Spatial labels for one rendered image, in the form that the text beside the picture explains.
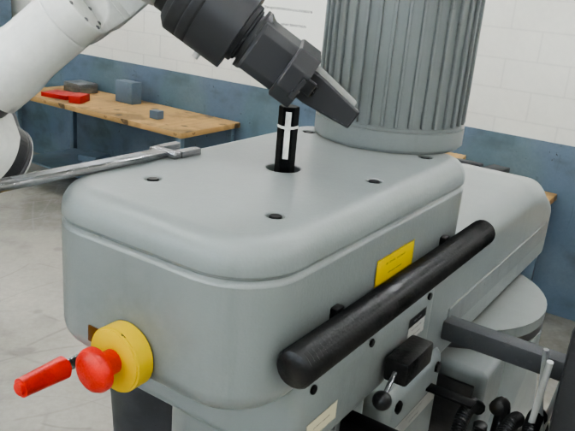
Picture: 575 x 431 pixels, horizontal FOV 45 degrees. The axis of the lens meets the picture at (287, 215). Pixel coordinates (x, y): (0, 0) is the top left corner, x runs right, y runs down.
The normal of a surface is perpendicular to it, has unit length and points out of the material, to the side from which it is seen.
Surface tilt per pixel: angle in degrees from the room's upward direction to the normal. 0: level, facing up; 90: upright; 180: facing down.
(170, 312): 90
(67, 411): 0
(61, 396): 0
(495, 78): 90
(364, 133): 90
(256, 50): 91
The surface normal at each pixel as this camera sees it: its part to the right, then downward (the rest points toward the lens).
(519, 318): 0.08, -0.94
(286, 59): -0.04, 0.33
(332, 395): 0.82, 0.25
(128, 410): -0.47, 0.31
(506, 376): 0.49, 0.00
